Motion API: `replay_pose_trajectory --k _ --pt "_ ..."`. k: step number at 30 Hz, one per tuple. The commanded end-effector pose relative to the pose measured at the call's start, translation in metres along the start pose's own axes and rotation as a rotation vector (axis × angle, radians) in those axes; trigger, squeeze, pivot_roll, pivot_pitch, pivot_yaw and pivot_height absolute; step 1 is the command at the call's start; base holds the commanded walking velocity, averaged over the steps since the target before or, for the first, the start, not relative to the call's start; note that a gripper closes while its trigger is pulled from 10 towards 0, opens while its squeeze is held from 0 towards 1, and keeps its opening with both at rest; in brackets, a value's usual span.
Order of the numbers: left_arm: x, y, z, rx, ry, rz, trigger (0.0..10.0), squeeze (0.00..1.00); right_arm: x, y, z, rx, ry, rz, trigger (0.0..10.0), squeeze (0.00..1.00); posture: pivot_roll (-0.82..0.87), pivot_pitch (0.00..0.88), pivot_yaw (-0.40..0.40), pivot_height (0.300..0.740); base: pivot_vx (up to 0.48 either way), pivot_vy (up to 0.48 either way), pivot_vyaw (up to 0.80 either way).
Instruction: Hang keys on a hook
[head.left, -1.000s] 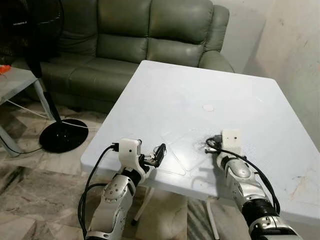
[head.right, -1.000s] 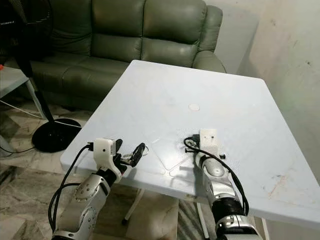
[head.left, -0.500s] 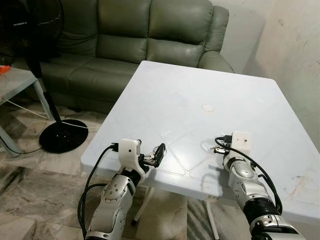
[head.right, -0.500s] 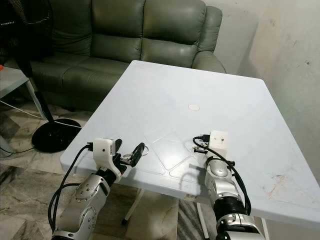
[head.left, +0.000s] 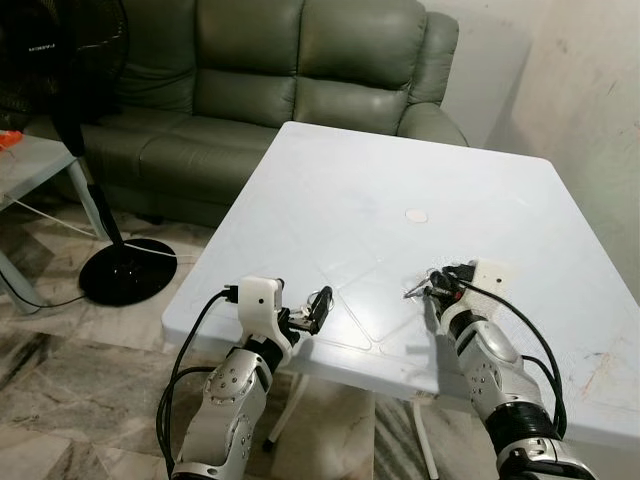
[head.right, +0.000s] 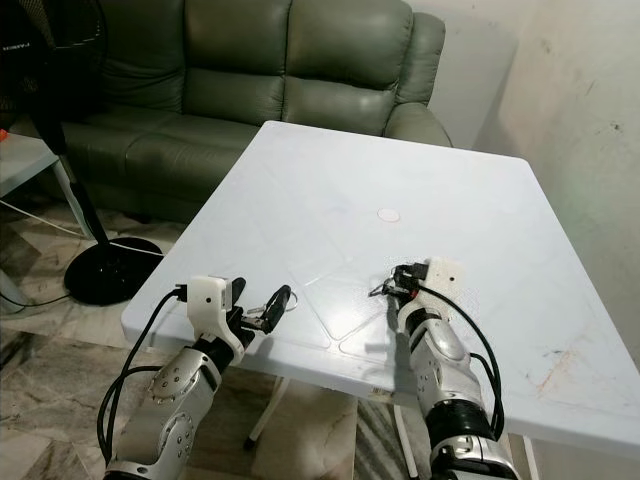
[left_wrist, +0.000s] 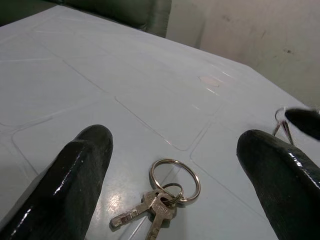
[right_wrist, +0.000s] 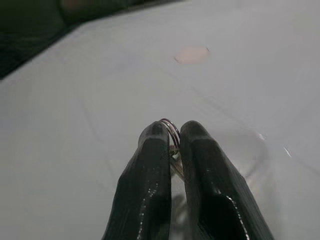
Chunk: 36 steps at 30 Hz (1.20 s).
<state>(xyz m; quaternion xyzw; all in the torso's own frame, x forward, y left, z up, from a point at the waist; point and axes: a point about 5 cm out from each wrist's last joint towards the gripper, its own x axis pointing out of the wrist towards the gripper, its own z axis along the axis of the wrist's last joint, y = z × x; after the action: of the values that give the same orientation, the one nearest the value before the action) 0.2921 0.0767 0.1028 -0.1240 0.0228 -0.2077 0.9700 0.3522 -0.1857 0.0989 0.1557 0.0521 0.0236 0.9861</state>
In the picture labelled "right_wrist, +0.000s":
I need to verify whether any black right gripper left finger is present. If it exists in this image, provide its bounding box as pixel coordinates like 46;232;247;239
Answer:
101;120;173;240

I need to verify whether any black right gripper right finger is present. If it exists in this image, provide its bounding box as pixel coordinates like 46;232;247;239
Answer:
179;120;273;240

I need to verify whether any silver key ring with keys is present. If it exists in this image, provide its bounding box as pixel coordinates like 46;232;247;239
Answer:
159;117;188;181

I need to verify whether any round pink sticker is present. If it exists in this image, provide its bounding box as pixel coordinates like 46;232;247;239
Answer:
173;45;211;65

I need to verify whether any dark green sofa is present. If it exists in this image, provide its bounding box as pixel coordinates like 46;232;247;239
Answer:
0;0;141;81

